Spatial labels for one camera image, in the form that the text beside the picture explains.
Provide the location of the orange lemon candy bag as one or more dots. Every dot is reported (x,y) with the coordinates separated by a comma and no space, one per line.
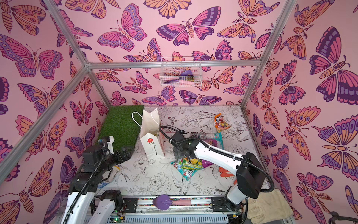
(220,123)

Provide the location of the teal mint candy bag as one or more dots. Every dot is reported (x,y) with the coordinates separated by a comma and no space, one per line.
(217,136)

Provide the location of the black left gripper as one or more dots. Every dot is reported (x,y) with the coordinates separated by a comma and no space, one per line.
(126,155)

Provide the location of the white floral paper bag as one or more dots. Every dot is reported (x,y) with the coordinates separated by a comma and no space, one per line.
(150,136)

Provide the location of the brown chocolate candy packet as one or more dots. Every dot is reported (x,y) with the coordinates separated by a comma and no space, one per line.
(194,134)

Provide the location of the purple blackcurrant candy bag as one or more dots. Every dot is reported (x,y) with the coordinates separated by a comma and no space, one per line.
(213,142)

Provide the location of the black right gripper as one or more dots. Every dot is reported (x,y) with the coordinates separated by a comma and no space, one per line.
(175,151)

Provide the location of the green artificial grass mat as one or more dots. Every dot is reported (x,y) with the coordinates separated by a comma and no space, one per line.
(122,123)

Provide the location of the clear wall basket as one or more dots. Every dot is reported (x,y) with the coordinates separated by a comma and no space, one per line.
(181,71)

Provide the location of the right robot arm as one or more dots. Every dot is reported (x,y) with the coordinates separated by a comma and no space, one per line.
(246,168)

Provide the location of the purple pink silicone spatula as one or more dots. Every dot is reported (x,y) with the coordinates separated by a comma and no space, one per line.
(163,202)

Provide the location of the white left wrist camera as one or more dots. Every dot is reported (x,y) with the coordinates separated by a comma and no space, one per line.
(109,141)

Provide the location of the teal red candy bag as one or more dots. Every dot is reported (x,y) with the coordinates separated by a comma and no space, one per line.
(186,173)

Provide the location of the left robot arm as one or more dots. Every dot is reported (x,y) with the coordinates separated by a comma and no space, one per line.
(97,160)

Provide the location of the beige leather glove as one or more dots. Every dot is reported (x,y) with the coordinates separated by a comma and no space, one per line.
(268,207)

